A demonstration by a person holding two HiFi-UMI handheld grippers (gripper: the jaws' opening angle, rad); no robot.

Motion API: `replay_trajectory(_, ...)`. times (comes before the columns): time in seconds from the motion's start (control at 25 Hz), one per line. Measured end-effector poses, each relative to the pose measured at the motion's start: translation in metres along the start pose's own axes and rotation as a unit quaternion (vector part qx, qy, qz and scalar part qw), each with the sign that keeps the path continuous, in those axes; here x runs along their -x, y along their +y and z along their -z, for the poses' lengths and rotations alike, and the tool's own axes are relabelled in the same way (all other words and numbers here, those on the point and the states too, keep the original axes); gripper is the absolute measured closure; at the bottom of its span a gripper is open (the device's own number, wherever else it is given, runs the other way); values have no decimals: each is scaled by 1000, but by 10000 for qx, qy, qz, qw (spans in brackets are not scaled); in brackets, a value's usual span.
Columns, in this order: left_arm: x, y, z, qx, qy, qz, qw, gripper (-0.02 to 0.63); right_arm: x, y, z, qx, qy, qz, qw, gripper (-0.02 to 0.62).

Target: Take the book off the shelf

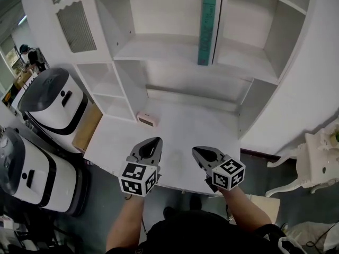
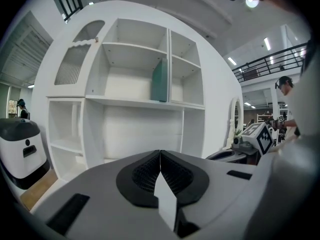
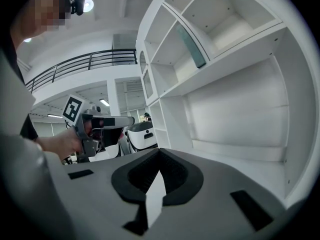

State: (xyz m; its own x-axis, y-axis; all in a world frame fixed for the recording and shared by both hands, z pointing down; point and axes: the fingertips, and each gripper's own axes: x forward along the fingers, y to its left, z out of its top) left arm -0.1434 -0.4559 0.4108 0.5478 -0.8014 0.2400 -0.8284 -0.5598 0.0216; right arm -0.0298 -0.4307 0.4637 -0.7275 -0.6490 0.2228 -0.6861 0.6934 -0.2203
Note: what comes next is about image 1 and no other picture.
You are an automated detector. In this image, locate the white glazed cabinet door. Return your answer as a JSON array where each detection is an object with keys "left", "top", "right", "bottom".
[{"left": 47, "top": 0, "right": 112, "bottom": 64}]

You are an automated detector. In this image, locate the person's shirt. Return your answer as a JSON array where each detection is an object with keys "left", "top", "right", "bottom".
[{"left": 105, "top": 210, "right": 290, "bottom": 254}]

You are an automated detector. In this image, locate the white service robot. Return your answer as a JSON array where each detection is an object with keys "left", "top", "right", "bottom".
[
  {"left": 16, "top": 67, "right": 90, "bottom": 137},
  {"left": 0, "top": 126, "right": 90, "bottom": 217}
]

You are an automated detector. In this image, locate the person's left forearm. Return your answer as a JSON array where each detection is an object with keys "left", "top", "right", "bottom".
[{"left": 105, "top": 194, "right": 145, "bottom": 254}]

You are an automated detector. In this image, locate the person's right forearm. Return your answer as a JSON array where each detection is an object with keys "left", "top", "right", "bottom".
[{"left": 218, "top": 186, "right": 274, "bottom": 231}]

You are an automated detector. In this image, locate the white desk with hutch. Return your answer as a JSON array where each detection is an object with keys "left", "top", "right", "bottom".
[{"left": 18, "top": 0, "right": 321, "bottom": 196}]

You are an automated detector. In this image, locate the small pink box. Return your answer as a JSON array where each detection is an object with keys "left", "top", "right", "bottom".
[{"left": 136, "top": 111, "right": 160, "bottom": 128}]

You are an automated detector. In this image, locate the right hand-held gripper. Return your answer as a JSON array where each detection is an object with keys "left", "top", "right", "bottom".
[{"left": 192, "top": 146, "right": 246, "bottom": 193}]

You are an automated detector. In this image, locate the teal book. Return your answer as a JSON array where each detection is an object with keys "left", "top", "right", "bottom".
[{"left": 197, "top": 0, "right": 217, "bottom": 66}]

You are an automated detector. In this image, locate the person's shoe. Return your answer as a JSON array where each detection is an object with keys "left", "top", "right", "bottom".
[
  {"left": 189, "top": 194, "right": 203, "bottom": 209},
  {"left": 163, "top": 206, "right": 176, "bottom": 220}
]

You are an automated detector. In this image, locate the white dressing table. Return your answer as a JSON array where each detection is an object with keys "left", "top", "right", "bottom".
[{"left": 264, "top": 120, "right": 339, "bottom": 198}]

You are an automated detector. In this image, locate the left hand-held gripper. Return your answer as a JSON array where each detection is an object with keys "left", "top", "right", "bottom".
[{"left": 118, "top": 137, "right": 164, "bottom": 197}]

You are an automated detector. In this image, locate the person's right shoe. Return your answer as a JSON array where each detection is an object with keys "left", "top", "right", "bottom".
[{"left": 189, "top": 194, "right": 203, "bottom": 209}]

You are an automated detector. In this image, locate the person's left shoe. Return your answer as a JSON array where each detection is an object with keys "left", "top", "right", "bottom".
[{"left": 163, "top": 206, "right": 176, "bottom": 220}]

